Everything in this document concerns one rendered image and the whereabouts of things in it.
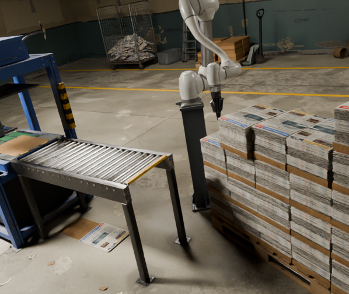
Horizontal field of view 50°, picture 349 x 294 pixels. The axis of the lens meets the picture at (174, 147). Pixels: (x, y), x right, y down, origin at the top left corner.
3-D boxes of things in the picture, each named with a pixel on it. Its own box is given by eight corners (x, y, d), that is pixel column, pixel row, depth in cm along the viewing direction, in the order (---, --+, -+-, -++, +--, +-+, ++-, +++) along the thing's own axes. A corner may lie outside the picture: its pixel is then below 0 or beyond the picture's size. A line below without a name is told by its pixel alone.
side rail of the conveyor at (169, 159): (175, 167, 286) (172, 153, 281) (171, 170, 282) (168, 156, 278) (63, 147, 364) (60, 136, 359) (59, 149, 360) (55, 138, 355)
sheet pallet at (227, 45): (255, 58, 912) (253, 35, 889) (240, 67, 853) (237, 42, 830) (212, 59, 981) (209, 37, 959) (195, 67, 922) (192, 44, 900)
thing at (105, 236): (131, 232, 334) (131, 231, 333) (108, 251, 313) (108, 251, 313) (102, 223, 355) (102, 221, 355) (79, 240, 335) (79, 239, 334)
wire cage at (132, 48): (159, 63, 1058) (148, -1, 991) (140, 70, 1000) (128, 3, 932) (128, 63, 1129) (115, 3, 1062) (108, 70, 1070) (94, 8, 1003)
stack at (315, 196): (244, 207, 341) (236, 123, 309) (367, 275, 248) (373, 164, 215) (211, 226, 324) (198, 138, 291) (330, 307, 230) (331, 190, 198)
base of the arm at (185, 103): (175, 102, 330) (174, 96, 328) (201, 98, 329) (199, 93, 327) (175, 108, 313) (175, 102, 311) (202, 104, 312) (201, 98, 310)
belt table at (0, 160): (66, 143, 366) (63, 134, 362) (7, 174, 320) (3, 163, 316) (25, 136, 407) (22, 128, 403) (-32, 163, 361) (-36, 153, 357)
